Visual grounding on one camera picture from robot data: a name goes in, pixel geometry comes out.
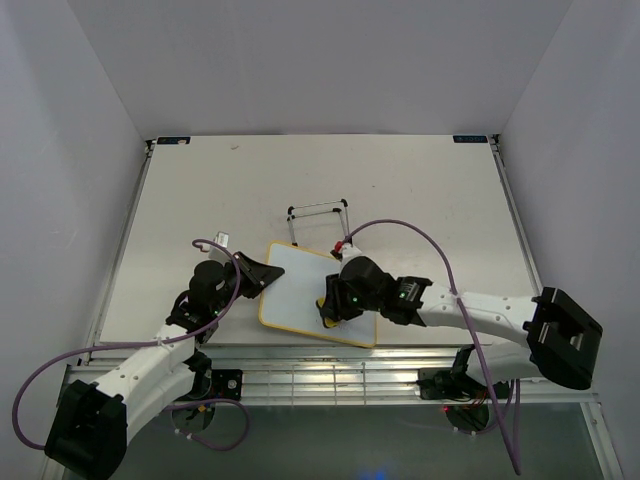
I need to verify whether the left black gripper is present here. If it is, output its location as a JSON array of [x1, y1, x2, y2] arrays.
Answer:
[[211, 251, 285, 315]]

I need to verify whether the yellow framed small whiteboard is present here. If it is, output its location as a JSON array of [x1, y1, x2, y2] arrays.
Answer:
[[258, 241, 377, 348]]

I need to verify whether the yellow bone-shaped eraser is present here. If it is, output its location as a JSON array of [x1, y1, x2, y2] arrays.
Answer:
[[315, 297, 340, 329]]

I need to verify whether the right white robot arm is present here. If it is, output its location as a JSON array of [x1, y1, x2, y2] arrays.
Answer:
[[316, 256, 603, 398]]

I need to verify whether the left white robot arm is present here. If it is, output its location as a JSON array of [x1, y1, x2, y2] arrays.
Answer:
[[44, 252, 285, 479]]

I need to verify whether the left blue corner sticker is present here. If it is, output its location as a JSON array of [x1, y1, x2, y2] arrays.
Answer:
[[156, 136, 191, 145]]

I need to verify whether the blue corner sticker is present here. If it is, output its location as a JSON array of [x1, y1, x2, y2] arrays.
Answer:
[[156, 136, 191, 145], [452, 135, 488, 144]]

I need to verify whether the right blue corner sticker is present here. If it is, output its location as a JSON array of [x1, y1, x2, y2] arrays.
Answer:
[[452, 135, 488, 144]]

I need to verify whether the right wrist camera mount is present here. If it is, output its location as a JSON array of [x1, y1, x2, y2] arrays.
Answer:
[[330, 241, 363, 263]]

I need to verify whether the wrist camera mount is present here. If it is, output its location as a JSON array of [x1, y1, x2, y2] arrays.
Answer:
[[208, 231, 229, 264], [330, 241, 363, 263]]

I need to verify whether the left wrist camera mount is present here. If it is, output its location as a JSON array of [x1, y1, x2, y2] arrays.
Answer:
[[208, 231, 229, 264]]

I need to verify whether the black wire whiteboard stand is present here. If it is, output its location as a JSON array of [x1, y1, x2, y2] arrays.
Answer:
[[286, 198, 351, 247]]

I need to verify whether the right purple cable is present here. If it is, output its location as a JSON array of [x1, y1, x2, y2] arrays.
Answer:
[[344, 218, 524, 476]]

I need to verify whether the aluminium rail frame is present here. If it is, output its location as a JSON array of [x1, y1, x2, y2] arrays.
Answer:
[[57, 135, 601, 409]]

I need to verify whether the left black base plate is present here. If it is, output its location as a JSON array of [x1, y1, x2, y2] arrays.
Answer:
[[203, 369, 244, 401]]

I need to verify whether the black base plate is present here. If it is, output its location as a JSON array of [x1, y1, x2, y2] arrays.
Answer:
[[203, 369, 244, 401], [416, 368, 487, 401]]

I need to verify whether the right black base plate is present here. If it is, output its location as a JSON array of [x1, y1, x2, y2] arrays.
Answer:
[[416, 368, 487, 401]]

